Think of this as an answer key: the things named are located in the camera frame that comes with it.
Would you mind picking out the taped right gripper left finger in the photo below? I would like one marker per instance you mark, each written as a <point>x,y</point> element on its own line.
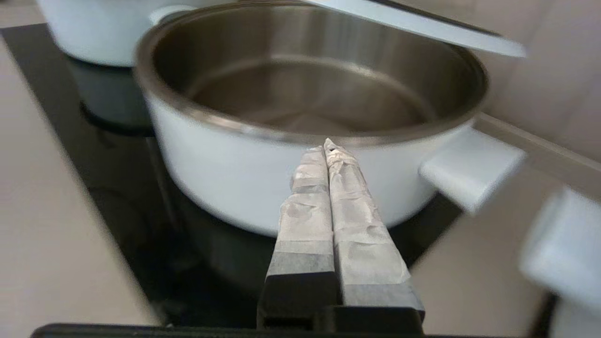
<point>305,234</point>

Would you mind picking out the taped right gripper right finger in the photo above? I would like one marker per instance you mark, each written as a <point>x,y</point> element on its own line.
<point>366,249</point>

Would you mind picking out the glass lid with white rim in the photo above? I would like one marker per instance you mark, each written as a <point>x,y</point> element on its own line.
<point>422,23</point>

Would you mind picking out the white round pot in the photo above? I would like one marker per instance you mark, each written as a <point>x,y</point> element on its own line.
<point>225,178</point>
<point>94,33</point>
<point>568,249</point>

